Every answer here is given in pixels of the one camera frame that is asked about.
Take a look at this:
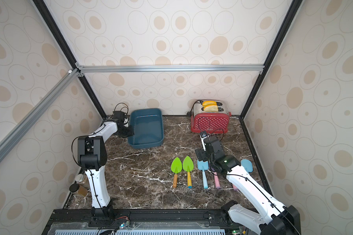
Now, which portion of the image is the rear bread slice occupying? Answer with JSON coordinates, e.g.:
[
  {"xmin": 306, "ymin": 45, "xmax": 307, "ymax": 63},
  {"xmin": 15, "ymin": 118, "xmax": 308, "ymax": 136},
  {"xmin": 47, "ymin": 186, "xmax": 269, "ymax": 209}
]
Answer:
[{"xmin": 202, "ymin": 100, "xmax": 217, "ymax": 107}]

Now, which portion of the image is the glass jar light lid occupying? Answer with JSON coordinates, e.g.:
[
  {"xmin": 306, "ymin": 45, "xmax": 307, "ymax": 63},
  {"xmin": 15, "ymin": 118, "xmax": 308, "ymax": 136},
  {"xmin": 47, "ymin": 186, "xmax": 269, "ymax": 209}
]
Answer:
[{"xmin": 75, "ymin": 174, "xmax": 90, "ymax": 189}]

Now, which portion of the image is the silver aluminium crossbar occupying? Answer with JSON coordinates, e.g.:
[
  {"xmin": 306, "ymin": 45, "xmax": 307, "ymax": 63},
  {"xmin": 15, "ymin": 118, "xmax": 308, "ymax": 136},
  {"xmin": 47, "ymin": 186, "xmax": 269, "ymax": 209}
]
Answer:
[
  {"xmin": 0, "ymin": 68, "xmax": 79, "ymax": 163},
  {"xmin": 78, "ymin": 64, "xmax": 264, "ymax": 73}
]

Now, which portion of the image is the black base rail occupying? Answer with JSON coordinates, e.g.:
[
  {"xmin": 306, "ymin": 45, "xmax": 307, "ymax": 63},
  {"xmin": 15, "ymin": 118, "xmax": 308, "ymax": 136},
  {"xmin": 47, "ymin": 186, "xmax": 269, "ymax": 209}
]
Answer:
[{"xmin": 42, "ymin": 208, "xmax": 295, "ymax": 235}]

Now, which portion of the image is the silver aluminium crossbar back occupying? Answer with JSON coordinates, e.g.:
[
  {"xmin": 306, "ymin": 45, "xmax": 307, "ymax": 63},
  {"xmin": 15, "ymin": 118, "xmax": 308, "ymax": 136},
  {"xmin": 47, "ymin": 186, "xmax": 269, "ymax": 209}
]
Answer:
[{"xmin": 78, "ymin": 64, "xmax": 264, "ymax": 73}]

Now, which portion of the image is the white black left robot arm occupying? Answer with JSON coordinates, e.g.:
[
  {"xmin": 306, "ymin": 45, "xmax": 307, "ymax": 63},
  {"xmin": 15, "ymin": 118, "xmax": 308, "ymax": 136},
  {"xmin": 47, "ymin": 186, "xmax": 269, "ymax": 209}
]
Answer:
[{"xmin": 74, "ymin": 118, "xmax": 134, "ymax": 219}]

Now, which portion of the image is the black corner frame post right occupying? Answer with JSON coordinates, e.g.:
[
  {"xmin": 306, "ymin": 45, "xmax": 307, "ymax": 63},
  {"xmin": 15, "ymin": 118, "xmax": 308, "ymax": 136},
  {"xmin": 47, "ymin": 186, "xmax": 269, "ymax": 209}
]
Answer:
[{"xmin": 240, "ymin": 0, "xmax": 303, "ymax": 120}]

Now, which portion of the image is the teal plastic storage box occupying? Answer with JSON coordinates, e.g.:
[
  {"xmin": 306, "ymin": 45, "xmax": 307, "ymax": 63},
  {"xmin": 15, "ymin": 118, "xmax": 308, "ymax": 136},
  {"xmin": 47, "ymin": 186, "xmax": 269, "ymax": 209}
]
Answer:
[{"xmin": 127, "ymin": 108, "xmax": 164, "ymax": 149}]

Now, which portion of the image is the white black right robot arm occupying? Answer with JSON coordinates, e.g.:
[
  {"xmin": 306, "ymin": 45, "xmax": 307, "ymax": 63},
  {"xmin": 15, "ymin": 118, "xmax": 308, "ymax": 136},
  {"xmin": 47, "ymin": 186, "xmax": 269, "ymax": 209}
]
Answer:
[{"xmin": 195, "ymin": 131, "xmax": 302, "ymax": 235}]

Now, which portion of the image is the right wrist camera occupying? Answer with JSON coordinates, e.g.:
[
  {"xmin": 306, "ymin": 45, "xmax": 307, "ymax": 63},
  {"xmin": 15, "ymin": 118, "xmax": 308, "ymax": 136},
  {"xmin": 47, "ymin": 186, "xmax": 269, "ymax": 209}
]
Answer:
[{"xmin": 199, "ymin": 131, "xmax": 209, "ymax": 142}]

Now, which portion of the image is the front bread slice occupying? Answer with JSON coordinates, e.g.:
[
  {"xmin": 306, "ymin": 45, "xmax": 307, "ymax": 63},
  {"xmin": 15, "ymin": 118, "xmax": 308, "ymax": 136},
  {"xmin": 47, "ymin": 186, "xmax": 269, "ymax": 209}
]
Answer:
[{"xmin": 203, "ymin": 104, "xmax": 219, "ymax": 112}]

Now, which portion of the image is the light blue shovel far right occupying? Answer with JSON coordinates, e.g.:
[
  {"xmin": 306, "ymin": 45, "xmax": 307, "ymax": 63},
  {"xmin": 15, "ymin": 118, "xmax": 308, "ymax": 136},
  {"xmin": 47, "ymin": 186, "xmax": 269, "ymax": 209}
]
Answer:
[{"xmin": 241, "ymin": 159, "xmax": 254, "ymax": 173}]

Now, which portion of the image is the red polka dot toaster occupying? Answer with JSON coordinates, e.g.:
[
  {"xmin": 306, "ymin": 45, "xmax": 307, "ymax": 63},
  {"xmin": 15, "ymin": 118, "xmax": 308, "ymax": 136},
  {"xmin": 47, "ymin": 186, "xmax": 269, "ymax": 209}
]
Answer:
[{"xmin": 188, "ymin": 100, "xmax": 231, "ymax": 134}]

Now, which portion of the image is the black toaster power cable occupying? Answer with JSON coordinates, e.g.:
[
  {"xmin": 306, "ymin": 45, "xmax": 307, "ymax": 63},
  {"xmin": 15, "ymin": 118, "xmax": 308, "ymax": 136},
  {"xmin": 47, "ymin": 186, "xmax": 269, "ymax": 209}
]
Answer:
[{"xmin": 187, "ymin": 99, "xmax": 203, "ymax": 117}]

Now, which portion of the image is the blue shovel light blue handle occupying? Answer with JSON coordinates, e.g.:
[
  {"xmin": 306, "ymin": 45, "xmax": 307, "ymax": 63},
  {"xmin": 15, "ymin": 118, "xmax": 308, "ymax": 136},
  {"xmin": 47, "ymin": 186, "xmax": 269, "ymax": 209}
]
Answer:
[{"xmin": 197, "ymin": 160, "xmax": 209, "ymax": 189}]

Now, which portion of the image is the green shovel wooden handle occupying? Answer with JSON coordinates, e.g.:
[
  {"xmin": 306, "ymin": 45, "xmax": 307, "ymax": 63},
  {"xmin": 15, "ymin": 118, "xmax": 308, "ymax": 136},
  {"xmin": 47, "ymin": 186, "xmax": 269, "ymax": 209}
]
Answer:
[{"xmin": 171, "ymin": 157, "xmax": 182, "ymax": 189}]

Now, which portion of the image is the black corner frame post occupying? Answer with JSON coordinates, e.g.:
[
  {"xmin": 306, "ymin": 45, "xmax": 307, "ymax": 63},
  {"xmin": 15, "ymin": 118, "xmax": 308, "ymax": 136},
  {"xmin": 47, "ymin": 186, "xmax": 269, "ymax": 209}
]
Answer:
[
  {"xmin": 31, "ymin": 0, "xmax": 106, "ymax": 118},
  {"xmin": 240, "ymin": 0, "xmax": 303, "ymax": 120}
]

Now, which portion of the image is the bread slice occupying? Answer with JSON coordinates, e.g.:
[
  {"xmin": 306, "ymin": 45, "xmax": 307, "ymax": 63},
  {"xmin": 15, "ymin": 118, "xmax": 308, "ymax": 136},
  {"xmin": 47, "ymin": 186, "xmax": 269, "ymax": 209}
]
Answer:
[
  {"xmin": 203, "ymin": 104, "xmax": 219, "ymax": 112},
  {"xmin": 202, "ymin": 100, "xmax": 217, "ymax": 107}
]

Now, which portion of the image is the green shovel yellow handle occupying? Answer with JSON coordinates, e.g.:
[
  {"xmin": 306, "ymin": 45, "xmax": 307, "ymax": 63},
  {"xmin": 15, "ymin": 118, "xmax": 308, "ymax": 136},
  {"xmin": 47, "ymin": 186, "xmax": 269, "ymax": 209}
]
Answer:
[{"xmin": 182, "ymin": 156, "xmax": 194, "ymax": 189}]

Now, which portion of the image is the black corner frame post left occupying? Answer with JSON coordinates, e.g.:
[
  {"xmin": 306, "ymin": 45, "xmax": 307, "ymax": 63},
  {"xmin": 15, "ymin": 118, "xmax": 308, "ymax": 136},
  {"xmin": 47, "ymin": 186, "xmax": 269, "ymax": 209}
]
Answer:
[{"xmin": 31, "ymin": 0, "xmax": 106, "ymax": 118}]

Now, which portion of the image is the silver aluminium crossbar left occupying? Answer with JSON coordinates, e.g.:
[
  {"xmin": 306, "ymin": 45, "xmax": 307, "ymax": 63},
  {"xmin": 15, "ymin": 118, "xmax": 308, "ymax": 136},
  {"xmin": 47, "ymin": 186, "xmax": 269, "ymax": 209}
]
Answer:
[{"xmin": 0, "ymin": 68, "xmax": 79, "ymax": 163}]

